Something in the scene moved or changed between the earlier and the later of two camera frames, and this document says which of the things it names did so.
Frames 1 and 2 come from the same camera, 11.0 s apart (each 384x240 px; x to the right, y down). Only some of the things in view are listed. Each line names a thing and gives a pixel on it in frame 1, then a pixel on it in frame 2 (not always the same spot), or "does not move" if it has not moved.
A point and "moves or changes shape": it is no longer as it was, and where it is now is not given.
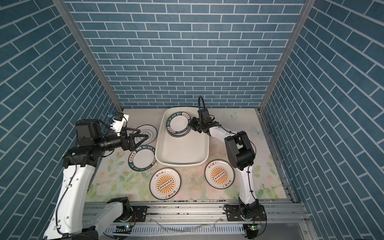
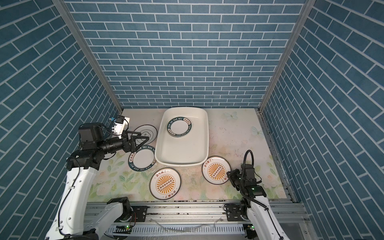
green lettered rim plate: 142,158 does not move
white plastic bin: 192,150 does not move
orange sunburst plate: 165,183 does not move
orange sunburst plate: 219,173 moves or changes shape
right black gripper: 192,122 to 232,176
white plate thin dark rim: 148,130 does not move
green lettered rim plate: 178,122 moves or changes shape
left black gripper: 129,145 does not move
